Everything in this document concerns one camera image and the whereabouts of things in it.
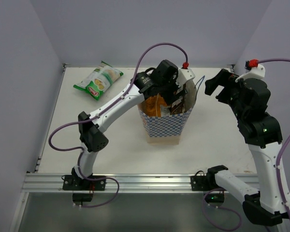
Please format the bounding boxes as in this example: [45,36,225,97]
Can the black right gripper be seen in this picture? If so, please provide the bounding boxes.
[205,69,248,122]

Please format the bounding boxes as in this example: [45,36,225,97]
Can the green Chuba chips bag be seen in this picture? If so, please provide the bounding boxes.
[73,61,124,101]

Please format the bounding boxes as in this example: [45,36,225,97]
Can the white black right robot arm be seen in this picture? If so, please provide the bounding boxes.
[205,69,290,227]

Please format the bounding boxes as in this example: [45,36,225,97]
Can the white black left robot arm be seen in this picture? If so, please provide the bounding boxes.
[73,59,195,190]

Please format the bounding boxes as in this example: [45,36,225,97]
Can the dark brown snack bag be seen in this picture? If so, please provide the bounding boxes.
[170,86,187,115]

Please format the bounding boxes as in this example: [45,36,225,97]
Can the yellow snack bag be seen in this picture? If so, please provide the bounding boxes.
[143,94,171,117]

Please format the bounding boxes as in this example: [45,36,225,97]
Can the blue checkered paper bag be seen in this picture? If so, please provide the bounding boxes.
[138,76,205,145]

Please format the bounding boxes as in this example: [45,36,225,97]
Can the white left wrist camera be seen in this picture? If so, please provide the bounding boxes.
[176,69,195,87]

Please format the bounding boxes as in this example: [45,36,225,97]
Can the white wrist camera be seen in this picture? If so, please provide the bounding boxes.
[176,69,195,87]
[235,59,265,83]

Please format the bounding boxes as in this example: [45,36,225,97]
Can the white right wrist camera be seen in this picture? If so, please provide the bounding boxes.
[235,59,265,83]

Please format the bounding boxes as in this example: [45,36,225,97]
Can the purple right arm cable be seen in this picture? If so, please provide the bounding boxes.
[256,58,290,232]

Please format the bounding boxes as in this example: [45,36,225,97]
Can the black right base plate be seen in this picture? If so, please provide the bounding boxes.
[190,170,225,206]

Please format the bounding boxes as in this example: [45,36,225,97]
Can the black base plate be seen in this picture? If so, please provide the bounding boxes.
[61,175,106,204]
[190,170,225,206]

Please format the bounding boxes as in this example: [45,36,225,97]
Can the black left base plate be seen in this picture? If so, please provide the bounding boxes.
[61,175,106,204]

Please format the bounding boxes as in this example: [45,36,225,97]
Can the aluminium mounting rail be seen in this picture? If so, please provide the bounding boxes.
[21,173,281,193]

